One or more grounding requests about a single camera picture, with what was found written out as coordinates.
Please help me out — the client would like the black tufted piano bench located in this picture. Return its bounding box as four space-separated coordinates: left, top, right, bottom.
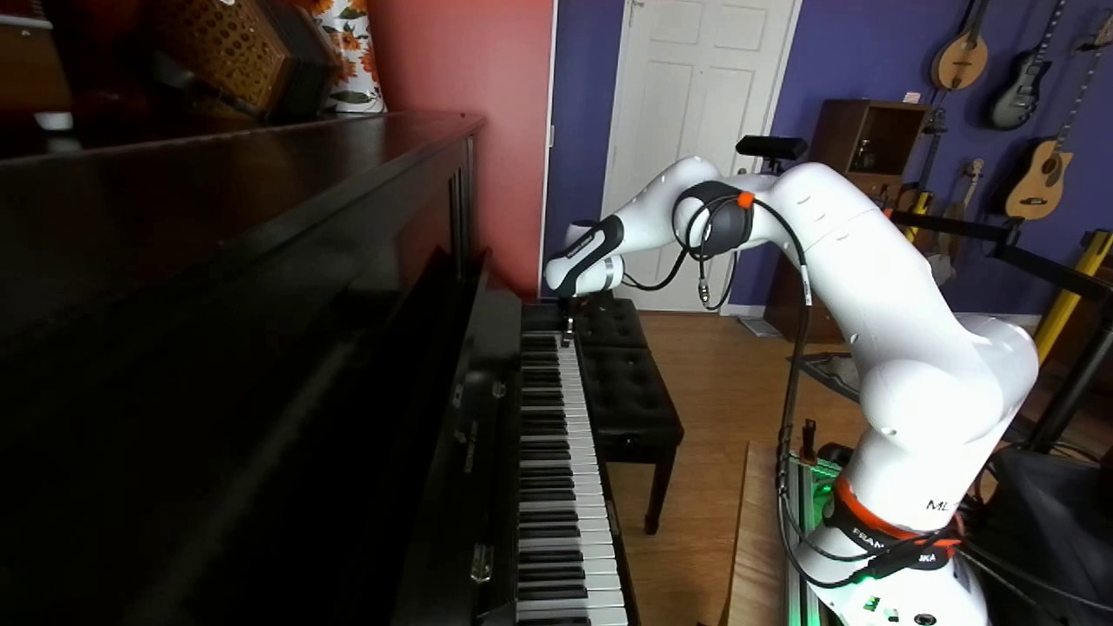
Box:
572 292 688 540

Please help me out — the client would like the black upright piano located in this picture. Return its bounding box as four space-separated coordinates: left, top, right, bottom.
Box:
0 106 640 626

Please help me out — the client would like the white panel door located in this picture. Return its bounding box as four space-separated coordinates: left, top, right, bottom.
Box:
590 0 804 316

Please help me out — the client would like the dark floor mat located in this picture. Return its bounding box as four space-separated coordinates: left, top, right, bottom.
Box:
793 346 868 408

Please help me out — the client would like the light wooden board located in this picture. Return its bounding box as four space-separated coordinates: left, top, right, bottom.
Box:
724 441 799 626

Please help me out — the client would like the floral patterned vase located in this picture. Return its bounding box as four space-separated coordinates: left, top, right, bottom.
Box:
310 0 390 117

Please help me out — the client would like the brown wicker basket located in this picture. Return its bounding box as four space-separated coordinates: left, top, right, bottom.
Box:
154 0 293 122

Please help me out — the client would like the round body mandolin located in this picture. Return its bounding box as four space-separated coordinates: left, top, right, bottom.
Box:
930 0 996 92

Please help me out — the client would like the black metal stand bar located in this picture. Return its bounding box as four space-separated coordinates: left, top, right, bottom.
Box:
888 204 1113 458

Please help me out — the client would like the grey electric guitar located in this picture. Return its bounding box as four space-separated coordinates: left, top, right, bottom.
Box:
984 0 1069 135

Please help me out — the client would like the yellow stand pole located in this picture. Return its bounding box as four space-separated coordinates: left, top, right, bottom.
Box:
1028 230 1113 369

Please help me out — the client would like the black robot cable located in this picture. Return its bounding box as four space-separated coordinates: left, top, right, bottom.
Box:
624 186 816 584

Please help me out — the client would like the black camera box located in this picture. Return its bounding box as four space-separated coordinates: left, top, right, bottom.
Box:
734 131 809 162

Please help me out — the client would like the green metal base frame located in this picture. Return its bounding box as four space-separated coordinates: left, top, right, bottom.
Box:
779 445 851 626

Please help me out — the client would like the small slim wall instrument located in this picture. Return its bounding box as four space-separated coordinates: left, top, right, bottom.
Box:
941 155 987 223

